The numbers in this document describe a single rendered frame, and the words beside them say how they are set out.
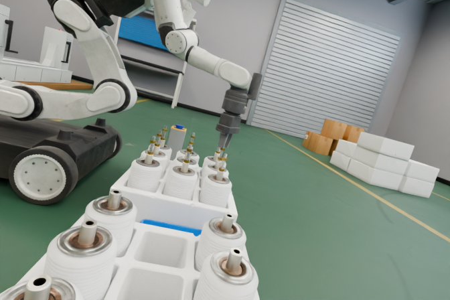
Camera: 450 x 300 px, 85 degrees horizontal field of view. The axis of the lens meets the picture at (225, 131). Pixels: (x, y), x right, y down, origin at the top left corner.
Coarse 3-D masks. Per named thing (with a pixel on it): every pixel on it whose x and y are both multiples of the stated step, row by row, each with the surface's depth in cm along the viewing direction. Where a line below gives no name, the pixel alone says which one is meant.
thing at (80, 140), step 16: (0, 128) 97; (16, 128) 102; (32, 128) 107; (48, 128) 113; (64, 128) 93; (80, 128) 127; (96, 128) 121; (112, 128) 132; (0, 144) 85; (16, 144) 87; (32, 144) 90; (48, 144) 87; (64, 144) 88; (80, 144) 95; (96, 144) 106; (112, 144) 130; (0, 160) 86; (80, 160) 93; (96, 160) 111; (0, 176) 87; (80, 176) 97
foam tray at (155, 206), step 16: (128, 176) 83; (128, 192) 73; (144, 192) 74; (160, 192) 77; (144, 208) 74; (160, 208) 74; (176, 208) 75; (192, 208) 75; (208, 208) 76; (224, 208) 78; (192, 224) 76
